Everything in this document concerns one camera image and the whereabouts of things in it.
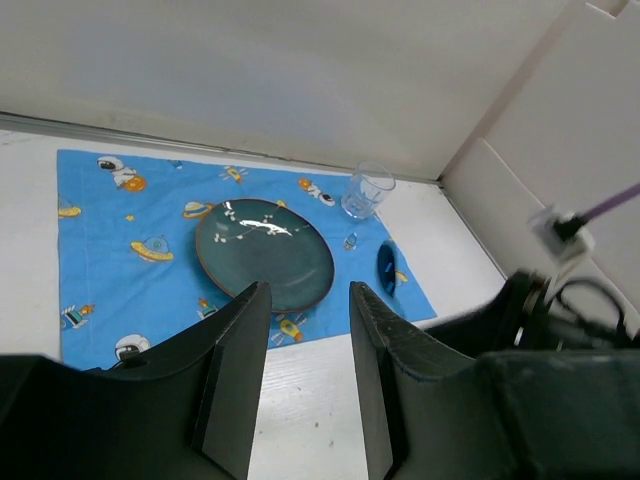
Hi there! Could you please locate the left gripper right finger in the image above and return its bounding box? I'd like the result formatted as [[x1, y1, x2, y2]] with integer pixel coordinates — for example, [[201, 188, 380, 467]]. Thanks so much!
[[349, 282, 639, 479]]

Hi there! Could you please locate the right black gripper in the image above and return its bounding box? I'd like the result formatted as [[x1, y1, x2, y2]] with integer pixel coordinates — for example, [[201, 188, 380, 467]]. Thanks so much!
[[424, 270, 639, 357]]

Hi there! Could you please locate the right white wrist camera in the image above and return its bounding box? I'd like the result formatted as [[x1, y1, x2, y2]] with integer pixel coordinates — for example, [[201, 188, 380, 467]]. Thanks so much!
[[528, 205, 595, 264]]

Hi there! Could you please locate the blue space-print cloth placemat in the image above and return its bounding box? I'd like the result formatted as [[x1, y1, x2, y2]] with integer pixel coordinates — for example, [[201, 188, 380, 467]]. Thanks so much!
[[57, 150, 435, 370]]

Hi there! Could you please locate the clear plastic cup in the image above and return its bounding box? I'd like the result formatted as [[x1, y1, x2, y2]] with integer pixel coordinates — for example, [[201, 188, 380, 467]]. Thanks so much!
[[341, 162, 396, 220]]

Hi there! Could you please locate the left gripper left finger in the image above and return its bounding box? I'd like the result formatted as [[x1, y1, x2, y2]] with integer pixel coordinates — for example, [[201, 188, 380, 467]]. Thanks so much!
[[1, 282, 272, 479]]

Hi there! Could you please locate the blue metal spoon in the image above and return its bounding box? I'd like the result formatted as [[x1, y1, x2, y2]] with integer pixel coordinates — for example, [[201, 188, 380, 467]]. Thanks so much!
[[376, 240, 397, 298]]

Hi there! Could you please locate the teal ceramic plate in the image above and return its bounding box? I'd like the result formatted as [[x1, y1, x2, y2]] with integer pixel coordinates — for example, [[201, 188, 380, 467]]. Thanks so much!
[[195, 198, 336, 313]]

